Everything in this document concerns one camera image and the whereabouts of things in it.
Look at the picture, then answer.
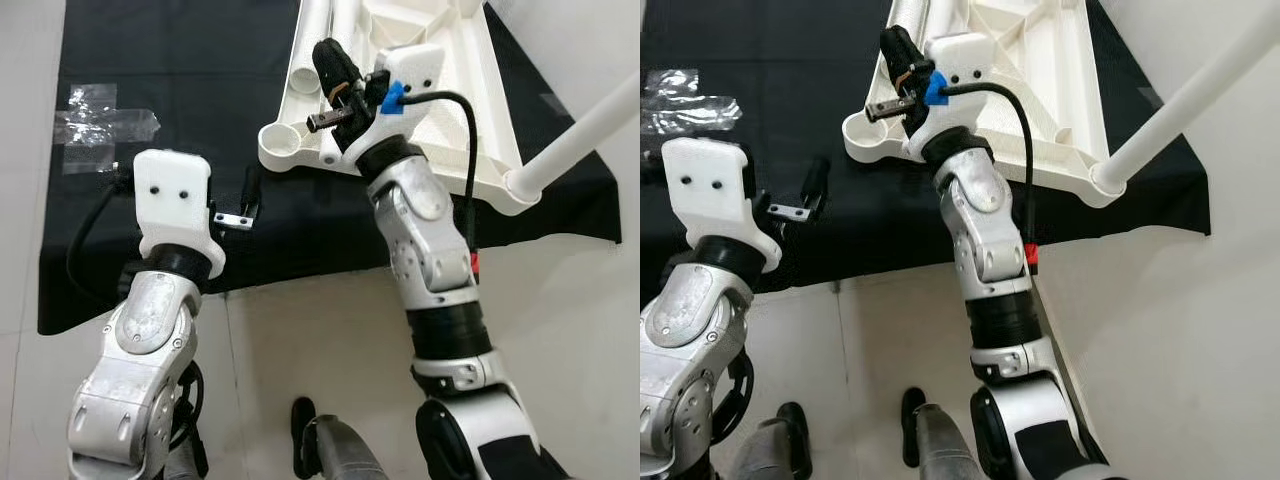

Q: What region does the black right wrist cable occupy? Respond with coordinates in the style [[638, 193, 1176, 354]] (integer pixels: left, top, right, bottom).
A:
[[938, 80, 1043, 278], [385, 82, 483, 278]]

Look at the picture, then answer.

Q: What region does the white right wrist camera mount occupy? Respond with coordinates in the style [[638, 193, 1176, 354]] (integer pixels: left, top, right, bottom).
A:
[[340, 43, 447, 168], [905, 33, 1005, 163]]

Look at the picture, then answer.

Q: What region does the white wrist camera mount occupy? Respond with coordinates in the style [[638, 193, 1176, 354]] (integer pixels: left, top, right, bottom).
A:
[[905, 33, 1005, 163], [662, 137, 784, 274], [340, 43, 447, 168], [133, 150, 227, 280]]

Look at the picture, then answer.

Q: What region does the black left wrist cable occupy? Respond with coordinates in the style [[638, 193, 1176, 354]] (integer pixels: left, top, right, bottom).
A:
[[66, 170, 143, 313]]

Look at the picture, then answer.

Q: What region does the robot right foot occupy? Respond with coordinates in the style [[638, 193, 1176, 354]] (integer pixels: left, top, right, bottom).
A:
[[290, 397, 393, 480], [900, 388, 988, 480]]

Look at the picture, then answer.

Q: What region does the black tablecloth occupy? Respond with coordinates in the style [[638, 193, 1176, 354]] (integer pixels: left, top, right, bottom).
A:
[[38, 0, 623, 337], [640, 0, 1213, 298]]

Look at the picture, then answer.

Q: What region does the white plastic children table top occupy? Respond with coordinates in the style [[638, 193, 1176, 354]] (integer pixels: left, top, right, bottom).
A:
[[842, 0, 1127, 211], [258, 0, 533, 217]]

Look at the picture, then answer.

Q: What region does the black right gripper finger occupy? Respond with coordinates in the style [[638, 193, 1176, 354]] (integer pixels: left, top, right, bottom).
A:
[[313, 38, 363, 107], [880, 25, 927, 97]]

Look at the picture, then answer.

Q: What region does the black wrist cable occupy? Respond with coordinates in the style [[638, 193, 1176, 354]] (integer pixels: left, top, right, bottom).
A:
[[385, 82, 483, 278], [66, 170, 143, 313], [938, 80, 1043, 278]]

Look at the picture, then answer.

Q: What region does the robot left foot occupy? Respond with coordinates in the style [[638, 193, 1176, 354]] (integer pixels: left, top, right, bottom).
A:
[[735, 400, 817, 480]]

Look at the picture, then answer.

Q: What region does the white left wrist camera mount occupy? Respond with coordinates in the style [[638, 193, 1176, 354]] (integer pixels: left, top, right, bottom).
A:
[[662, 137, 784, 274], [133, 150, 227, 280]]

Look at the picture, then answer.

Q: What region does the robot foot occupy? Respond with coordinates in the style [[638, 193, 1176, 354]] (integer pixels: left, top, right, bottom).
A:
[[900, 388, 988, 480], [290, 397, 393, 480], [735, 400, 817, 480]]

